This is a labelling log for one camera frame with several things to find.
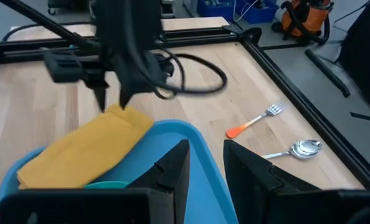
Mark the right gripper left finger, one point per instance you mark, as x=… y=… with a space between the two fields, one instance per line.
x=169 y=186

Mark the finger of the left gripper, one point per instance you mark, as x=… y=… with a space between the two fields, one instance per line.
x=101 y=98
x=129 y=90

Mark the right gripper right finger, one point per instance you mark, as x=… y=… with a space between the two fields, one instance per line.
x=253 y=193

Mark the blue plastic serving tray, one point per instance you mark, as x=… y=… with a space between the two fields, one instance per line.
x=200 y=174

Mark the yellow cloth napkin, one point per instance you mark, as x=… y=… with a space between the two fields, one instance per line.
x=85 y=149

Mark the large teal plate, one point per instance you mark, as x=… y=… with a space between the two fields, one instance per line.
x=107 y=185

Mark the blue plastic storage bin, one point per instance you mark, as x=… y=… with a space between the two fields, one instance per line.
x=256 y=12
x=214 y=7

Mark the black tube on floor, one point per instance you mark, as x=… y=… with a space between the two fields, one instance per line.
x=328 y=73

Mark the orange shop vacuum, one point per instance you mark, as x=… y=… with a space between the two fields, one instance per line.
x=309 y=18

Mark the black folding partition screen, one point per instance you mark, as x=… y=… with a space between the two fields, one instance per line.
x=365 y=53

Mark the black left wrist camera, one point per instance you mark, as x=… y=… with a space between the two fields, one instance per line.
x=62 y=67

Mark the black aluminium table frame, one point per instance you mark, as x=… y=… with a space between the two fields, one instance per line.
x=297 y=99

